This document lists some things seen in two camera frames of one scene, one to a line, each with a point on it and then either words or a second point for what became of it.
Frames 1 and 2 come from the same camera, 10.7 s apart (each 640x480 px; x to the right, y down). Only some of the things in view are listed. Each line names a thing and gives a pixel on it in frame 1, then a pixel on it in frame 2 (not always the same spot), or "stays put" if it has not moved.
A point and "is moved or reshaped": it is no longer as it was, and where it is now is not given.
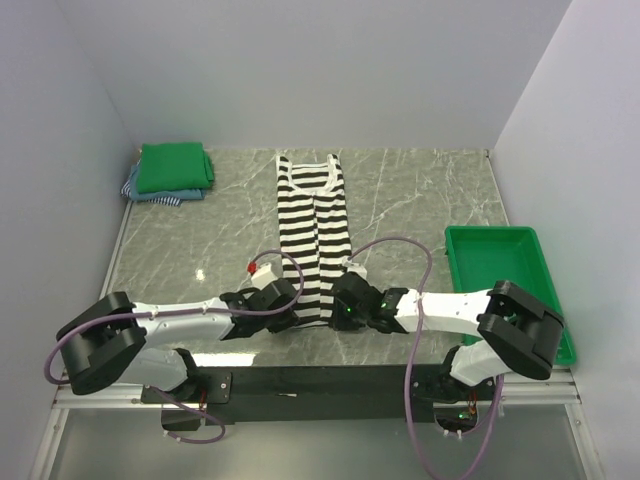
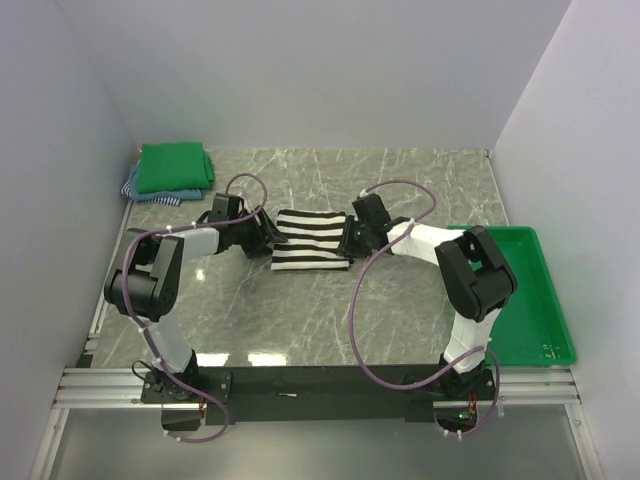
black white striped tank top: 314,230 is moved or reshaped
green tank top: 167,167 stays put
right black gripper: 340,323 -> 350,249
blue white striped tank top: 167,200 stays put
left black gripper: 288,320 -> 264,234
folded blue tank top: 136,195 stays put
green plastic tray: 482,255 stays put
